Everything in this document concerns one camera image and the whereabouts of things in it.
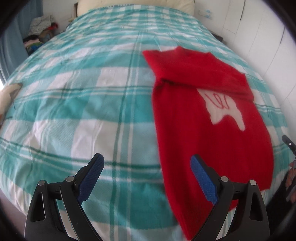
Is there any red knitted sweater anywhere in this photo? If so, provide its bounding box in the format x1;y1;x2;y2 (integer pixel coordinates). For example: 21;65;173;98
143;46;274;240

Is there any pile of clothes in corner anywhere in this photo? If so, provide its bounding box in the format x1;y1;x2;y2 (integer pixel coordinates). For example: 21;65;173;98
23;15;59;56

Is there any person's right hand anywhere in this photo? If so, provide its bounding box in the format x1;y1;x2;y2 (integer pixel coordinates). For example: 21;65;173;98
285;161;295;189

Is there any beige patterned pillow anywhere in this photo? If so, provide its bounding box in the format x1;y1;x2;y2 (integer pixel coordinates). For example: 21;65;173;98
0;83;22;126

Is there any teal plaid bedspread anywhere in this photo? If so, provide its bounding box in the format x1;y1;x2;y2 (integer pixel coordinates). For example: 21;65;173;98
1;5;292;240

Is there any blue window curtain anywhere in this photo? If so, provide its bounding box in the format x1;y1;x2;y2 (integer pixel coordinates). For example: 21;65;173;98
1;1;43;83

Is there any cream padded headboard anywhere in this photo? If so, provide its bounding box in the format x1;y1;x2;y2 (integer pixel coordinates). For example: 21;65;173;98
76;0;195;17

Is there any white wall switch panel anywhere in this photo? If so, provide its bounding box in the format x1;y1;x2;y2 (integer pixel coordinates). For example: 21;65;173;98
198;9;212;19

